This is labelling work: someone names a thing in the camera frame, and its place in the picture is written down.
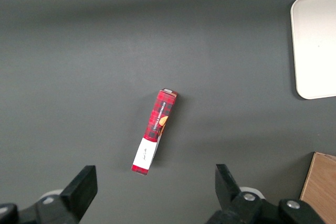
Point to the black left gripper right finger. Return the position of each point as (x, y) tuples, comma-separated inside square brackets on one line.
[(228, 192)]

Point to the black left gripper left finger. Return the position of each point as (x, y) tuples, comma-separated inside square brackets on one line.
[(78, 192)]

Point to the beige plastic tray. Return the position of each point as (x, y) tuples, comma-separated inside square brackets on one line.
[(315, 45)]

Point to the wooden two-drawer cabinet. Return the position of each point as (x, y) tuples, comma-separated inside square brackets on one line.
[(320, 187)]

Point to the red tartan shortbread box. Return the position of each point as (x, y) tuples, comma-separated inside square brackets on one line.
[(160, 113)]

